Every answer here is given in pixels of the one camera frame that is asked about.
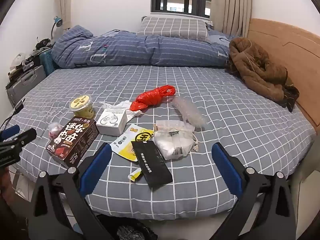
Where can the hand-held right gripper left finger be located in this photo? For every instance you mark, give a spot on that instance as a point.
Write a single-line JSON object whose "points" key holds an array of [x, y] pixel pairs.
{"points": [[97, 160]]}

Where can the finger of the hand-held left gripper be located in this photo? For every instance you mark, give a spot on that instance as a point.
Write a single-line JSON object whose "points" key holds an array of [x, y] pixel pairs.
{"points": [[25, 136], [10, 131]]}

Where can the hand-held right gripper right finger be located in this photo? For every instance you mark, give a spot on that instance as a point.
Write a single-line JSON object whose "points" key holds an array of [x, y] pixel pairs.
{"points": [[227, 167]]}

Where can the dark brown chocolate box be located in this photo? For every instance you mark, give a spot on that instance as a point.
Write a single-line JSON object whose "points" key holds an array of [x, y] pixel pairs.
{"points": [[72, 140]]}

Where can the yellow snack packet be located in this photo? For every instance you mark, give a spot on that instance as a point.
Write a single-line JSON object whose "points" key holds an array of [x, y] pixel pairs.
{"points": [[125, 142]]}

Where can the torn yellow packet strip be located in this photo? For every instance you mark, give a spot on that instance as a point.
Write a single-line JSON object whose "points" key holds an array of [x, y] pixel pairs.
{"points": [[135, 175]]}

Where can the white cardboard box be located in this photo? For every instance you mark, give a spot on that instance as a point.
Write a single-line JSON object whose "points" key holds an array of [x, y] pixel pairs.
{"points": [[110, 121]]}

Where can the yellow lidded cup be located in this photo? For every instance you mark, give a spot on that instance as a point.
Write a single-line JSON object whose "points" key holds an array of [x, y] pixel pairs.
{"points": [[81, 107]]}

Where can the black packet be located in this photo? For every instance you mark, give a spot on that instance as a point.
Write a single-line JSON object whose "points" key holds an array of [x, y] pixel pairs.
{"points": [[152, 165]]}

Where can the white tissue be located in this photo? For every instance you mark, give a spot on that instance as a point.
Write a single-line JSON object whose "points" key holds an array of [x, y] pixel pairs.
{"points": [[131, 115]]}

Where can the red plastic bag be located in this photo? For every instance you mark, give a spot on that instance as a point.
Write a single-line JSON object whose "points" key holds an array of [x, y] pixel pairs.
{"points": [[145, 100]]}

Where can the bin with black bag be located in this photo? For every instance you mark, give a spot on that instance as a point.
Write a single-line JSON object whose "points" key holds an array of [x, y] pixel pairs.
{"points": [[125, 232]]}

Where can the black charger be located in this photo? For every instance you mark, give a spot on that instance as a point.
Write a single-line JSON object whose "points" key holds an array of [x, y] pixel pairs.
{"points": [[19, 105]]}

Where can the silver suitcase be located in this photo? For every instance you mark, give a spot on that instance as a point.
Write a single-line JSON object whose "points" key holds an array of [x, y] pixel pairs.
{"points": [[27, 80]]}

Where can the grey checked bed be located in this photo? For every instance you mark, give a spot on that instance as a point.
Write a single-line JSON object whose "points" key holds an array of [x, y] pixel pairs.
{"points": [[225, 110]]}

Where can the white round device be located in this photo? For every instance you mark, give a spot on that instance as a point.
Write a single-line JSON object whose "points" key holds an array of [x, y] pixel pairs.
{"points": [[18, 60]]}

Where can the teal suitcase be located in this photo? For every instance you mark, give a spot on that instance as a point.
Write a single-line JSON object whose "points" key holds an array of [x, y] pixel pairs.
{"points": [[47, 62]]}

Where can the black device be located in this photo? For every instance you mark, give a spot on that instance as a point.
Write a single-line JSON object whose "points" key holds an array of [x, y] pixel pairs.
{"points": [[43, 43]]}

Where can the brown fleece coat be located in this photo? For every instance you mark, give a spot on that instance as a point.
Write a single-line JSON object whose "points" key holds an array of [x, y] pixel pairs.
{"points": [[255, 70]]}

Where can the blue desk lamp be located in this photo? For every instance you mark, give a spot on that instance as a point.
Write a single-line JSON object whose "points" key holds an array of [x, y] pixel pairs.
{"points": [[58, 21]]}

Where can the blue striped quilt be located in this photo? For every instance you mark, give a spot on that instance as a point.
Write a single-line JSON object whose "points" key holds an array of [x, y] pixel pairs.
{"points": [[150, 50]]}

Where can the wooden headboard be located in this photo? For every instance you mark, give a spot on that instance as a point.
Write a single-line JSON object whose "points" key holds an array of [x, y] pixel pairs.
{"points": [[295, 62]]}

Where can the light blue pillow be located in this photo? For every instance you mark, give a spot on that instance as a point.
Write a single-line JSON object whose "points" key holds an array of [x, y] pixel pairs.
{"points": [[218, 36]]}

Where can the beige curtain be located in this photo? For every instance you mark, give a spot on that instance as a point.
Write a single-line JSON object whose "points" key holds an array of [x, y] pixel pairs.
{"points": [[232, 5], [63, 2]]}

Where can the grey checked pillow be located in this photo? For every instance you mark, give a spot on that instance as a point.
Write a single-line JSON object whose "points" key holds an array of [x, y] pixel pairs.
{"points": [[172, 28]]}

